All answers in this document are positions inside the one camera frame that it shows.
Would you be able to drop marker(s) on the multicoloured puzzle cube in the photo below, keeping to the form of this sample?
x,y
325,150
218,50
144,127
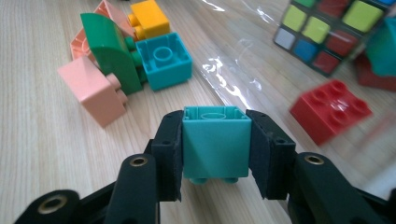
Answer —
x,y
316,29

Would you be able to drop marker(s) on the green toy block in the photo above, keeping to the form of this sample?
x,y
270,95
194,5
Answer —
x,y
109,53

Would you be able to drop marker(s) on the salmon toy block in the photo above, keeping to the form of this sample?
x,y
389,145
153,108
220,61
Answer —
x,y
113,15

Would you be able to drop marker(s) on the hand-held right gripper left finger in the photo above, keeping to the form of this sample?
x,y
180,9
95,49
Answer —
x,y
168,155

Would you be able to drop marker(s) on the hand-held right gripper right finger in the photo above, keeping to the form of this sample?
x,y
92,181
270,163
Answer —
x,y
271,161

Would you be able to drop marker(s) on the clear plastic bag white trim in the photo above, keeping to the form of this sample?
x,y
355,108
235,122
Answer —
x,y
224,81

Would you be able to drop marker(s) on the pale pink toy block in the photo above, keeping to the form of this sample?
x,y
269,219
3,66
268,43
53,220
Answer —
x,y
90,90

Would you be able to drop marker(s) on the red toy block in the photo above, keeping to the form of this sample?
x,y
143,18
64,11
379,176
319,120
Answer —
x,y
323,115
373,83

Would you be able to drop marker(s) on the teal blue toy block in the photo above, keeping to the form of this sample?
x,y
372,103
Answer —
x,y
384,53

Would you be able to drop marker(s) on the yellow toy block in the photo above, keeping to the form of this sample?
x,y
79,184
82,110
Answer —
x,y
152,18

